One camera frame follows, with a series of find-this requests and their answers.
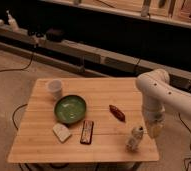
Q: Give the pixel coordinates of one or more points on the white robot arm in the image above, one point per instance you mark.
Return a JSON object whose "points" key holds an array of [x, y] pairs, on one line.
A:
{"points": [[156, 91]]}

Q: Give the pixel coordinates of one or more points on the white plastic bottle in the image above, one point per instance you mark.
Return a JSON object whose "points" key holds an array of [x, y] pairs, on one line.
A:
{"points": [[135, 138]]}

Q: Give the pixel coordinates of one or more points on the white spray bottle background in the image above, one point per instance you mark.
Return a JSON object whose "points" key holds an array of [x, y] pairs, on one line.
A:
{"points": [[12, 22]]}

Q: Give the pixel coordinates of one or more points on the wooden table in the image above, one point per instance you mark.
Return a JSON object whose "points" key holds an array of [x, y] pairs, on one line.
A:
{"points": [[35, 141]]}

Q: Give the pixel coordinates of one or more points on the green bowl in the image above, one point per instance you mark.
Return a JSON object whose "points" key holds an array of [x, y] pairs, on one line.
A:
{"points": [[70, 109]]}

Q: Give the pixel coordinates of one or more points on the brown chocolate bar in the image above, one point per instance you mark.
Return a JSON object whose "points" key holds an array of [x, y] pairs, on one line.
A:
{"points": [[87, 132]]}

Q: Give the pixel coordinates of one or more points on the clear plastic cup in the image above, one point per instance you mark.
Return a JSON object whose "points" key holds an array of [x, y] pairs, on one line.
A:
{"points": [[54, 87]]}

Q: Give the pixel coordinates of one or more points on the white sponge block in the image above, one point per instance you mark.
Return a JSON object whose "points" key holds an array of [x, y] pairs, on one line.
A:
{"points": [[61, 131]]}

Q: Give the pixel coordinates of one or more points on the black device on ledge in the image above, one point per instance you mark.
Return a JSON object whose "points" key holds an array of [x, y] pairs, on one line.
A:
{"points": [[55, 35]]}

